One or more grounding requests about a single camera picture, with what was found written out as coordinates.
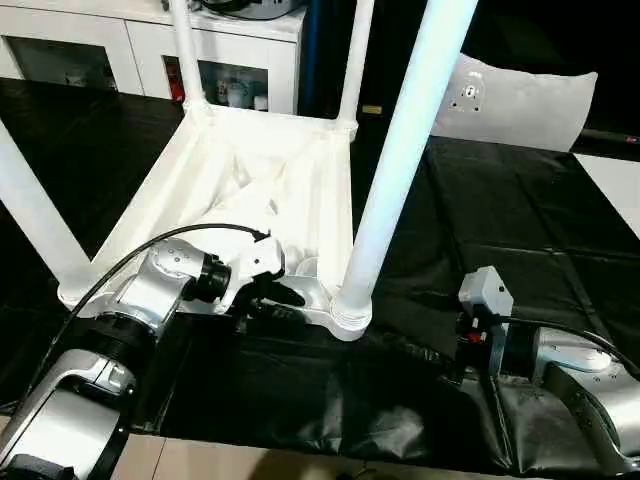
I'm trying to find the white plastic table top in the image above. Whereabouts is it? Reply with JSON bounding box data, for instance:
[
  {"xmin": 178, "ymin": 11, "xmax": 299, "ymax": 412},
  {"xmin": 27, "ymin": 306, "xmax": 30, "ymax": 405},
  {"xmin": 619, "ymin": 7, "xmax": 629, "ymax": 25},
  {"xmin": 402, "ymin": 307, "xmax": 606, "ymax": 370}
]
[{"xmin": 57, "ymin": 102, "xmax": 374, "ymax": 344}]

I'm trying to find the black table mat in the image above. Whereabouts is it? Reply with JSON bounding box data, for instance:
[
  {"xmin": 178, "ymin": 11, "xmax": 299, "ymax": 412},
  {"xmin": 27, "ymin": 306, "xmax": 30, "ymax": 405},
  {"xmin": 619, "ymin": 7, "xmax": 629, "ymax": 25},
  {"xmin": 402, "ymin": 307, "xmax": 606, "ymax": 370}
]
[{"xmin": 0, "ymin": 77, "xmax": 640, "ymax": 476}]

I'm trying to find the grey pillow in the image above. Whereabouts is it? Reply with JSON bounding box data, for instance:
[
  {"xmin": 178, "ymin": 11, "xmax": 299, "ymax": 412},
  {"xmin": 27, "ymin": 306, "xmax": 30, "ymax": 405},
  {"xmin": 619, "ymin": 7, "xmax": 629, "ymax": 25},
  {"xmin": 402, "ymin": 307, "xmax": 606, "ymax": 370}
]
[{"xmin": 430, "ymin": 52, "xmax": 600, "ymax": 152}]

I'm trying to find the black flat tv screen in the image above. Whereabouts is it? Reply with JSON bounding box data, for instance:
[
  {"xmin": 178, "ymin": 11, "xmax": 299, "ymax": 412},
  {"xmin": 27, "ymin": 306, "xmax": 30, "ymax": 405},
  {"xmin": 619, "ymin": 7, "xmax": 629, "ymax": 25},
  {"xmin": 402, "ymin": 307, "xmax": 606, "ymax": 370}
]
[{"xmin": 579, "ymin": 128, "xmax": 640, "ymax": 146}]

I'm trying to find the grey pot on cabinet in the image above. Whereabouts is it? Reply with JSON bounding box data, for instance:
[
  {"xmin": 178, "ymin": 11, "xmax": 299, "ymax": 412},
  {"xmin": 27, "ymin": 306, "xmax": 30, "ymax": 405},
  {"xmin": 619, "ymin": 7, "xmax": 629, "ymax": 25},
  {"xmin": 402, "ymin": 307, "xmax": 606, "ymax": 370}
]
[{"xmin": 199, "ymin": 0, "xmax": 304, "ymax": 21}]

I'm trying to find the white glass-door cabinet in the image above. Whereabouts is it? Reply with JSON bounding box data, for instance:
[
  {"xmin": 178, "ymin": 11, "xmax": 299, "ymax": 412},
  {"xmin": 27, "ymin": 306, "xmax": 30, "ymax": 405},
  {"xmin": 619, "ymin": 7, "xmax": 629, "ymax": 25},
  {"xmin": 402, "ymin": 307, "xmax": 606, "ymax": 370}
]
[{"xmin": 0, "ymin": 0, "xmax": 306, "ymax": 115}]

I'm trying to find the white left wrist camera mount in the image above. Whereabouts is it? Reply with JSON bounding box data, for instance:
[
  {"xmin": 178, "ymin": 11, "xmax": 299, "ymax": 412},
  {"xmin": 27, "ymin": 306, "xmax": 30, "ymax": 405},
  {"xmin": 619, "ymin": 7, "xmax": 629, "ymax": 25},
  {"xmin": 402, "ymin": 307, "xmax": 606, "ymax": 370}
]
[{"xmin": 217, "ymin": 234, "xmax": 287, "ymax": 316}]

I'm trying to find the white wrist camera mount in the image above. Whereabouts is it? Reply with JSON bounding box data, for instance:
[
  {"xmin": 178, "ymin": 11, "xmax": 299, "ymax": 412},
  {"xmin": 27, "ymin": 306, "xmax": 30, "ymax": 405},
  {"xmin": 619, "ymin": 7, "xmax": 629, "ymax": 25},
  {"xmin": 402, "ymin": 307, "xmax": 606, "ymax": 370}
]
[
  {"xmin": 217, "ymin": 234, "xmax": 287, "ymax": 316},
  {"xmin": 457, "ymin": 265, "xmax": 515, "ymax": 374}
]

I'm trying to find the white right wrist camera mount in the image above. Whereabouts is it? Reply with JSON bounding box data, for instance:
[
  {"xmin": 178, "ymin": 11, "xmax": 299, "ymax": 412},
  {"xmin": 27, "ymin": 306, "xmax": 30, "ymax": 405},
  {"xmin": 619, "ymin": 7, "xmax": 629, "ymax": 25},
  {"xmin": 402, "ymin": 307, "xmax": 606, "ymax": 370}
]
[{"xmin": 457, "ymin": 265, "xmax": 515, "ymax": 374}]

